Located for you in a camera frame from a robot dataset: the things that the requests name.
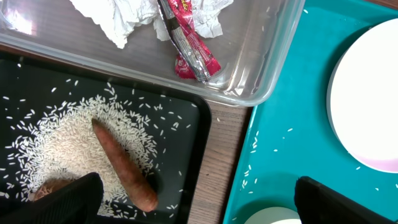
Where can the red snack wrapper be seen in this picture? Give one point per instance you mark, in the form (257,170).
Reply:
(194,59)

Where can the orange carrot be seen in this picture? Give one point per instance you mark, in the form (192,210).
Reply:
(137,188)

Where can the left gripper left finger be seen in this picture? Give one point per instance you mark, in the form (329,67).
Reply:
(77,202)

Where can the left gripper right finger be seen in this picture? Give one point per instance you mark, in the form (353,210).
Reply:
(319,204)

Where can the clear plastic bin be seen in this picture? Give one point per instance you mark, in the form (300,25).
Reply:
(251,50)

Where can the black tray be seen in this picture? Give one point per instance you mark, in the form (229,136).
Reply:
(180,109)

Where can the teal serving tray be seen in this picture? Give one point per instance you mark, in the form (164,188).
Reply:
(289,134)

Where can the large white plate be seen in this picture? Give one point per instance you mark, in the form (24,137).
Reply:
(362,98)

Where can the brown food chunk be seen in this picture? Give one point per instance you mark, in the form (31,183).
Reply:
(48,187)

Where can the pile of white rice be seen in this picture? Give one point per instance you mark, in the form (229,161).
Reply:
(71,143)

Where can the small white plate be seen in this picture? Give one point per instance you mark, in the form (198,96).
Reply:
(274,215)

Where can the white napkin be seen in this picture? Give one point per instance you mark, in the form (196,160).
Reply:
(119,18)

